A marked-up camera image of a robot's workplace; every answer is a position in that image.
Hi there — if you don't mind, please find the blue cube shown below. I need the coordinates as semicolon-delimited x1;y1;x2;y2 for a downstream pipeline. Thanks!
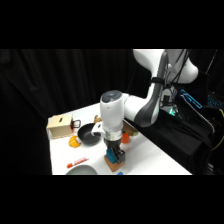
106;149;120;164

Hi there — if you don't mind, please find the grey green bowl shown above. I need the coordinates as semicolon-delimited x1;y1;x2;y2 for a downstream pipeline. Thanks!
65;164;99;176

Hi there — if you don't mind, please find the black cloth covered stand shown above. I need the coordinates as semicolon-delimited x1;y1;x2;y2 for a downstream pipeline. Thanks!
123;98;215;176

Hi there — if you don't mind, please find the tan wooden toy figure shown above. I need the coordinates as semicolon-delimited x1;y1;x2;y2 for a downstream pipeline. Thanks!
93;114;103;125

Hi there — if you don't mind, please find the black curtain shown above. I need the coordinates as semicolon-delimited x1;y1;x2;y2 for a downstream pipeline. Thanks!
0;49;224;176

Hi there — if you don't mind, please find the orange cup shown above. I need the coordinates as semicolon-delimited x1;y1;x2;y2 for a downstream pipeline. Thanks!
120;132;131;145

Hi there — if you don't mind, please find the yellow cable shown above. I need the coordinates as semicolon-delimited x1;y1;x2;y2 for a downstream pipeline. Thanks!
211;109;224;152

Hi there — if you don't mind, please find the light wooden box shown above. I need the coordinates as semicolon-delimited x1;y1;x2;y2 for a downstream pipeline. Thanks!
46;113;75;140

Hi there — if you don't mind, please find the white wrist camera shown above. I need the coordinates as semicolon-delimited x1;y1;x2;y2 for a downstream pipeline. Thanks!
91;122;105;137

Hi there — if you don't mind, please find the wooden block with blue centre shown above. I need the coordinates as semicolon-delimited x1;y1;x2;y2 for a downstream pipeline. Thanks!
103;154;127;173

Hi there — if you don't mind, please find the black pan with handle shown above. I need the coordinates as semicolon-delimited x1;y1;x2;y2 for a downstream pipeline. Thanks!
71;119;103;146

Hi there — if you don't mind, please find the red and white marker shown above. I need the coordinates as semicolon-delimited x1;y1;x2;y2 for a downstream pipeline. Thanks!
66;155;91;169

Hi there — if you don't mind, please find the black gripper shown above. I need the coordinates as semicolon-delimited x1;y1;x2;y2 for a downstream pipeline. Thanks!
104;137;127;165

